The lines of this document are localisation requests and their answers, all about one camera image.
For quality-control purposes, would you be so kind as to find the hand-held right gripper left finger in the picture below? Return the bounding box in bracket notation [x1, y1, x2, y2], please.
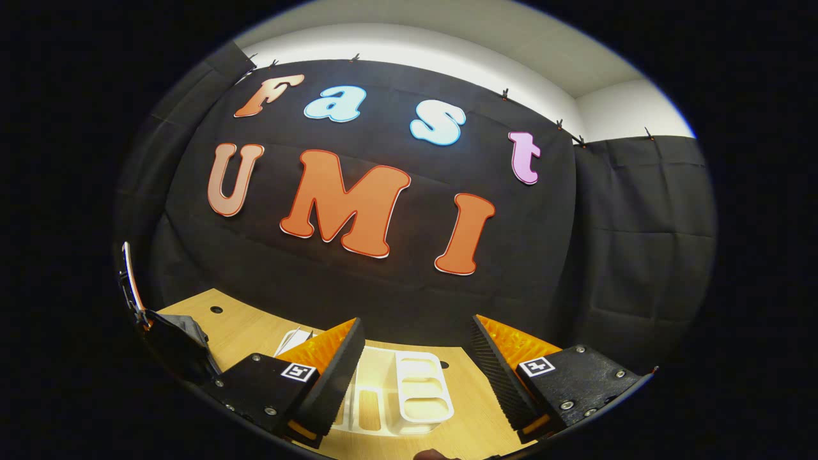
[201, 318, 366, 448]

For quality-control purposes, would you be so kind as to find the white book with dark portrait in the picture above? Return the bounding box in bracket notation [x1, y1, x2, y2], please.
[275, 327, 314, 357]

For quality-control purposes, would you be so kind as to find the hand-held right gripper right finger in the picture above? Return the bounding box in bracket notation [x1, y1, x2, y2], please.
[472, 313, 656, 445]

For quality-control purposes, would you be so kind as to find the white bookshelf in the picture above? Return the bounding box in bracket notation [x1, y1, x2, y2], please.
[332, 346, 456, 437]

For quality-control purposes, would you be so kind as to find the row of black cloth clips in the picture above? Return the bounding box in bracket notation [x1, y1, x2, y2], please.
[246, 53, 656, 146]

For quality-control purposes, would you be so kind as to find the grey schoolbag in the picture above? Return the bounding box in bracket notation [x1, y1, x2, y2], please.
[147, 310, 222, 384]

